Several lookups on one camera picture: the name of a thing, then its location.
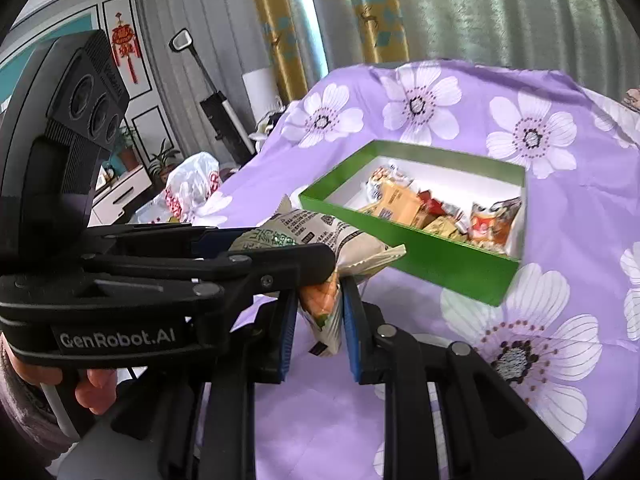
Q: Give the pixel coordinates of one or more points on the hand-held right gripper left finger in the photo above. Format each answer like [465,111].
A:
[287,330]

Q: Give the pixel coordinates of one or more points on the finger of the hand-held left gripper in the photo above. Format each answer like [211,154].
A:
[210,242]
[260,265]

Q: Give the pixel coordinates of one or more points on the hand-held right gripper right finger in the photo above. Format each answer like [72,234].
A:
[352,330]

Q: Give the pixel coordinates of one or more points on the beige green snack packet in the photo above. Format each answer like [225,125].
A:
[310,240]

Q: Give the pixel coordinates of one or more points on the green cardboard box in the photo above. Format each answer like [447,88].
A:
[440,265]

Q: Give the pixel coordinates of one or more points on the orange snack packet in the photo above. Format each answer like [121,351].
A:
[397,202]

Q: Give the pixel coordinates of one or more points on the small red snack packet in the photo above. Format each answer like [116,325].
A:
[431,202]

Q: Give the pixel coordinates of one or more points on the white nut print snack packet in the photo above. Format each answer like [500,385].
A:
[387,177]

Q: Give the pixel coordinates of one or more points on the white red snack packet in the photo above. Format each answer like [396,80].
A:
[492,225]

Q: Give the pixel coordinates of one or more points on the person's left hand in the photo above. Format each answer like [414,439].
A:
[95,390]

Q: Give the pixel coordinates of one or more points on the white plastic bag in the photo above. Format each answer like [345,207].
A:
[192,180]

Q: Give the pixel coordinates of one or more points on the potted plant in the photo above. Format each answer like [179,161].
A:
[129,157]
[162,160]

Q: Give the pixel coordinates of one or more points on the white cabinet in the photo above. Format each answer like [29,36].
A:
[117,195]

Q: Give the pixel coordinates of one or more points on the red knot ornament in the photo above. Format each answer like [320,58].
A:
[125,40]

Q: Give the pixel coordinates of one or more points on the grey curtain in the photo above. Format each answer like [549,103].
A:
[500,10]
[165,85]

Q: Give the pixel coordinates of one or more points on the black upright vacuum cleaner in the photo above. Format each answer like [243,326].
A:
[225,120]

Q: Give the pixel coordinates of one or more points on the white board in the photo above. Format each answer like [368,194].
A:
[260,90]

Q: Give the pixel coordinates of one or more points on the gold curtain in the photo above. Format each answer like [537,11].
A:
[265,35]

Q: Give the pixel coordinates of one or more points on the purple floral bedsheet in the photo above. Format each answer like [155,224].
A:
[575,220]

